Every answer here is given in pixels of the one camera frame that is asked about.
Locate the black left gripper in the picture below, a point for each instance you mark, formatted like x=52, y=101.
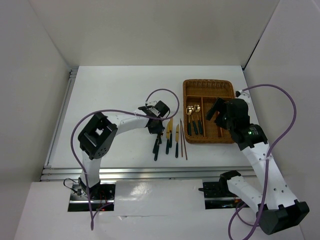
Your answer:
x=157, y=130

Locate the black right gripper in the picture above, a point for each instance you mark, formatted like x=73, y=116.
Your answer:
x=218, y=105

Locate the gold fork green handle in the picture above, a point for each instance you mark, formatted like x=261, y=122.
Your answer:
x=159, y=142
x=156, y=146
x=156, y=156

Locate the gold spoon green handle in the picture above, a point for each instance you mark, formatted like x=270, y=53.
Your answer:
x=197, y=109
x=190, y=122
x=194, y=123

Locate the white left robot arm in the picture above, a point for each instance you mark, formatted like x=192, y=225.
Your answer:
x=97, y=136

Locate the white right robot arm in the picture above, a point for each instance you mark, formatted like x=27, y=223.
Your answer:
x=276, y=208

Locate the brown wicker cutlery tray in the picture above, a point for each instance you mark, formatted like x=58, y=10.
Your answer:
x=205, y=92

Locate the copper chopstick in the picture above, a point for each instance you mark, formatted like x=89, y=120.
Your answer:
x=181, y=137

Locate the gold knife green handle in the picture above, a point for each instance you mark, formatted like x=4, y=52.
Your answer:
x=177, y=133
x=170, y=127
x=168, y=138

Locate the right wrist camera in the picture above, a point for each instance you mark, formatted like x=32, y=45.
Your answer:
x=240, y=94

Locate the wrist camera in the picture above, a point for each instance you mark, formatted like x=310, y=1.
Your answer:
x=150, y=103
x=240, y=94

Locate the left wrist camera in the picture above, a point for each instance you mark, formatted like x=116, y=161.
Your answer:
x=150, y=103

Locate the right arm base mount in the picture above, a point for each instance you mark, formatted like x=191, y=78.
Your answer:
x=216, y=193

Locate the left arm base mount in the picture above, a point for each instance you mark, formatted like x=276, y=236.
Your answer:
x=101, y=199

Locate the aluminium table frame rail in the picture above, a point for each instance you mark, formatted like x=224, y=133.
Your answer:
x=93, y=88

